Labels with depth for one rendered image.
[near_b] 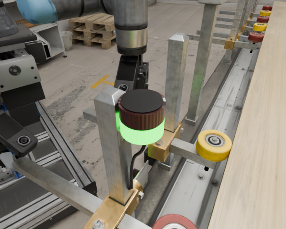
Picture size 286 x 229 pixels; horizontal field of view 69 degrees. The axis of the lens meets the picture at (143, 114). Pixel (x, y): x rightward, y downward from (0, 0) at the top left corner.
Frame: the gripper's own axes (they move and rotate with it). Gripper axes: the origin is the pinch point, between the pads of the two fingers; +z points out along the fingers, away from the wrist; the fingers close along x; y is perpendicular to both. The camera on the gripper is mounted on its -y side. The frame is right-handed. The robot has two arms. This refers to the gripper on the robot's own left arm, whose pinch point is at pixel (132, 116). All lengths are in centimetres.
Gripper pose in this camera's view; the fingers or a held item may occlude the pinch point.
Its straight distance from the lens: 60.2
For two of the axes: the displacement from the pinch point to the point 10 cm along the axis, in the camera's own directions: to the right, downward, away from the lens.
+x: -9.9, -0.9, 1.3
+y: 1.6, -5.9, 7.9
